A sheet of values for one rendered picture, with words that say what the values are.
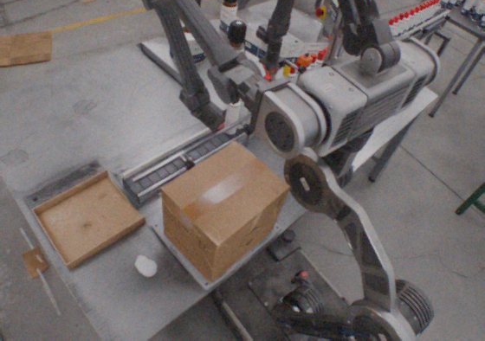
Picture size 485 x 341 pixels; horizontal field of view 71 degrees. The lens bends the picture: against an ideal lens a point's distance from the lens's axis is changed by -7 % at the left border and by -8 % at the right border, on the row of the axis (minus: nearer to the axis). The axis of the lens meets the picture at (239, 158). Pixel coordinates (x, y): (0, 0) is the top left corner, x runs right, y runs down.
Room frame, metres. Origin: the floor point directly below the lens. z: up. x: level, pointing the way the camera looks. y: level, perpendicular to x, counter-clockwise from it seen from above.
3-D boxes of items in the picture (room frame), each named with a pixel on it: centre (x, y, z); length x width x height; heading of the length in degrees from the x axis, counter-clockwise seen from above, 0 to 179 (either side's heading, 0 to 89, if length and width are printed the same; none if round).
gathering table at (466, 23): (3.16, -1.70, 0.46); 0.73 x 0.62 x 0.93; 141
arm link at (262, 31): (1.38, -0.02, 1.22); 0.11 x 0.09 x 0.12; 45
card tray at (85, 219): (0.59, 0.47, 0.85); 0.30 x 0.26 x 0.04; 141
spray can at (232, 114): (1.11, 0.06, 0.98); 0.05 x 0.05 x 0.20
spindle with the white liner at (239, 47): (1.49, 0.12, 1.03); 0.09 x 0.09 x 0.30
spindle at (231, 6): (1.88, 0.21, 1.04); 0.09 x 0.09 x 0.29
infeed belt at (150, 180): (1.37, -0.15, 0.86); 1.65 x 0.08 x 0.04; 141
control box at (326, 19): (1.41, -0.28, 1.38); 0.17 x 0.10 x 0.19; 17
